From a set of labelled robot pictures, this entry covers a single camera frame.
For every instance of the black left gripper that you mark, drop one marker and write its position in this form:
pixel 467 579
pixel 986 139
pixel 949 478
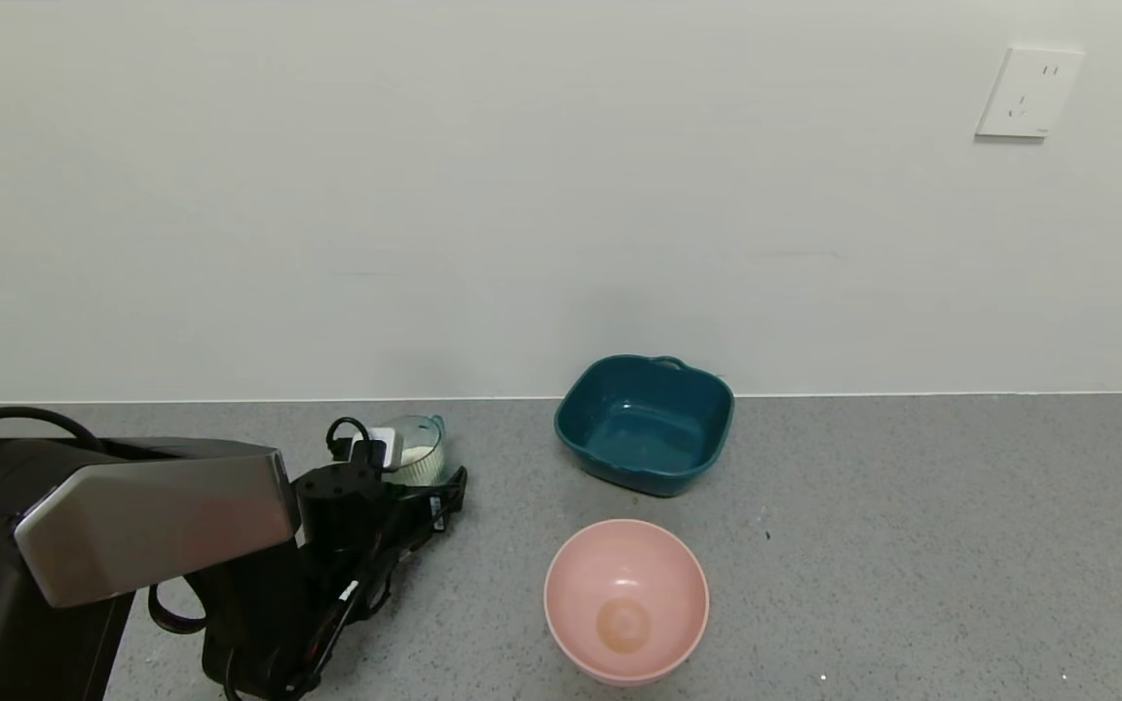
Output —
pixel 446 503

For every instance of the clear ribbed glass cup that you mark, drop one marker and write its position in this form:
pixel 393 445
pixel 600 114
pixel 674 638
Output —
pixel 425 458

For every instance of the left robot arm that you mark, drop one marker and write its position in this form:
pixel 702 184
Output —
pixel 152 516

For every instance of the pink bowl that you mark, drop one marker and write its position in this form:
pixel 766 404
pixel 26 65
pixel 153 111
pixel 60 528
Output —
pixel 624 604

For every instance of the teal plastic basin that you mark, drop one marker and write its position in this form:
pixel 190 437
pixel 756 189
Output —
pixel 644 428

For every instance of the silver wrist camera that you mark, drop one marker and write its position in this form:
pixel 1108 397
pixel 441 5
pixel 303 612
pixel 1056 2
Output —
pixel 376 450

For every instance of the white wall socket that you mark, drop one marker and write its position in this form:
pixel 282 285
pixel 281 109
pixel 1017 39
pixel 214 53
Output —
pixel 1028 92

